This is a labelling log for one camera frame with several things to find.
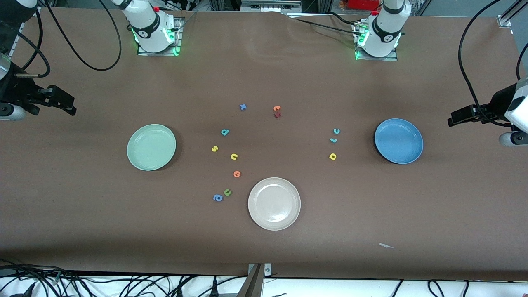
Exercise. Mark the white paper scrap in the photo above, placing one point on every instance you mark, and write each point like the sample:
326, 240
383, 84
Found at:
385, 246

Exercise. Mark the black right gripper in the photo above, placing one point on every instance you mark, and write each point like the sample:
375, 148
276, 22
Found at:
13, 91

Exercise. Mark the metal frame crossbar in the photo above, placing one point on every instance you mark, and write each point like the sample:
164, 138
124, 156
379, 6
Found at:
270, 6

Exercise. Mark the black power plug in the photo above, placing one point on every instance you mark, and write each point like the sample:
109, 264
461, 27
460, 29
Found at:
28, 289
214, 287
180, 291

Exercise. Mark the aluminium frame corner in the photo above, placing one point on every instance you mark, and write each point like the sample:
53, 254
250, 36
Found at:
505, 20

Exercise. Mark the grey aluminium frame post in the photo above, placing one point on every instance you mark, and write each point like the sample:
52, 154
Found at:
251, 284

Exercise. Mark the green foam letter u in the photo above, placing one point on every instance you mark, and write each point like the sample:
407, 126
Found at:
225, 193

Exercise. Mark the silver corner bracket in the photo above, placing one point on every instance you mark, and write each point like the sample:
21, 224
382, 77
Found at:
267, 269

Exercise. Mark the light green plate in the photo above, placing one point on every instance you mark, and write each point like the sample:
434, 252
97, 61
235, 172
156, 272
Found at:
150, 147

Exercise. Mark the beige plate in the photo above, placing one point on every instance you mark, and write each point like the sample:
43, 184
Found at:
274, 203

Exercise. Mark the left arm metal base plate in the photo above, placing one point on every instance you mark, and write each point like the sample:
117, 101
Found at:
392, 58

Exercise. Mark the red box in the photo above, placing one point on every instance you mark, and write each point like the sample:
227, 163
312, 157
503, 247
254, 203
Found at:
363, 4

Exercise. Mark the blue plate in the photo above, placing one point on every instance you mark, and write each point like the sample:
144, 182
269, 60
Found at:
399, 141

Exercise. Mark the brown table cover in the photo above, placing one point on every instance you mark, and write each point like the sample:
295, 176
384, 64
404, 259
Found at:
288, 74

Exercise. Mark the aluminium frame rail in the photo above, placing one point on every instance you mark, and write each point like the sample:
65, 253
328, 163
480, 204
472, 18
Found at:
15, 41

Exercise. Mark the blue foam letter a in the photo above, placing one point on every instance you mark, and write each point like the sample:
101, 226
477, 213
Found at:
215, 197

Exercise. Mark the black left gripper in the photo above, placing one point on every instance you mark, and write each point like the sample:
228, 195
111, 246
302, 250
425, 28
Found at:
500, 102

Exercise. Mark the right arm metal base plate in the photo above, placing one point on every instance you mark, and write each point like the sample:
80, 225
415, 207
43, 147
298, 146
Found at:
144, 52

